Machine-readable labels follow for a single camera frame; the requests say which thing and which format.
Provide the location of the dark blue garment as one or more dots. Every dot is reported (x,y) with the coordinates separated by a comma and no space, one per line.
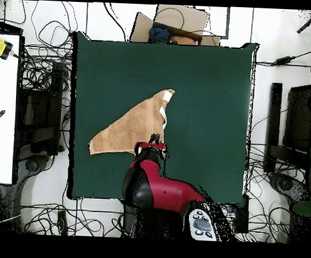
(159,34)

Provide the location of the dark green table cloth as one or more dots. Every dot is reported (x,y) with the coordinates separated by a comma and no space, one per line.
(109,67)

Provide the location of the orange cloth item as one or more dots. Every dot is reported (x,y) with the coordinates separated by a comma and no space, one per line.
(182,40)

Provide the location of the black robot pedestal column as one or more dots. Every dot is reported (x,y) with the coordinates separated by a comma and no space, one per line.
(154,224)

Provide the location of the brown cardboard box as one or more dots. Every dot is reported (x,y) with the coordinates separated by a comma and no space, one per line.
(191,18)

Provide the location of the black rod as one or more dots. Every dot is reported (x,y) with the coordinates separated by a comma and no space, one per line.
(309,23)

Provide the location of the black pedestal caster foot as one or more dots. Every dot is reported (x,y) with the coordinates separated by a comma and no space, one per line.
(285,183)
(31,164)

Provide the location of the black equipment box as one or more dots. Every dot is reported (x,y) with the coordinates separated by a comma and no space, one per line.
(40,116)

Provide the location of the tan terry towel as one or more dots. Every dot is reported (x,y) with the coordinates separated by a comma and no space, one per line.
(137,125)

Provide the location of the black power adapter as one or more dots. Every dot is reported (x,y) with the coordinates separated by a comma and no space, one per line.
(284,60)

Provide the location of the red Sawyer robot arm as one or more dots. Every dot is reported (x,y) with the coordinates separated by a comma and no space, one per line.
(168,191)

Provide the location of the white side table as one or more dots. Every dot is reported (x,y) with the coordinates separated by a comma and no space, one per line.
(2,140)

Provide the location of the black power strip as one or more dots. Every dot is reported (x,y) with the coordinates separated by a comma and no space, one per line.
(62,222)

